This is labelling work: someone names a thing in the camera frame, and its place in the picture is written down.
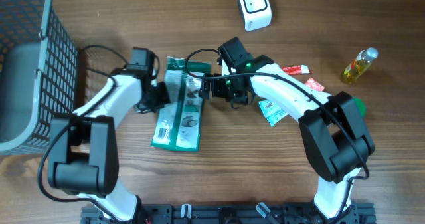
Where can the red Nescafe sachet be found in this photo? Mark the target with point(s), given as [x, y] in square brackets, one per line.
[296, 70]

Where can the yellow liquid bottle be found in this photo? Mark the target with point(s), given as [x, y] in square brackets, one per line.
[359, 65]

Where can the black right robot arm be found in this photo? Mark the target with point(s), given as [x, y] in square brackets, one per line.
[336, 139]

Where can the grey mesh basket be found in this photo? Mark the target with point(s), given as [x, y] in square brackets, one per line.
[39, 74]

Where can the teal small packet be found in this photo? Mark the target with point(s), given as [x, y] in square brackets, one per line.
[272, 112]

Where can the green 3M package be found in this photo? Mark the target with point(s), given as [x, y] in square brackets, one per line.
[178, 123]

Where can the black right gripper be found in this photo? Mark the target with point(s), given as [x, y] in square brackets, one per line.
[222, 92]

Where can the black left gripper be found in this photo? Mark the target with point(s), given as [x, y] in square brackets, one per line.
[164, 100]

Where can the white barcode scanner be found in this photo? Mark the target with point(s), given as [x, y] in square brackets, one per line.
[256, 14]

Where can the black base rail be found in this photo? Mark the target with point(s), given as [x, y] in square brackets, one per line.
[358, 213]

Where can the green lid jar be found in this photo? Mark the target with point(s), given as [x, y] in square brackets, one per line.
[360, 105]

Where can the red tissue pack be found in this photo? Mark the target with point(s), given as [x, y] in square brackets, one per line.
[314, 85]

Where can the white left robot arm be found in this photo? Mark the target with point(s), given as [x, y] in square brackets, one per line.
[83, 154]

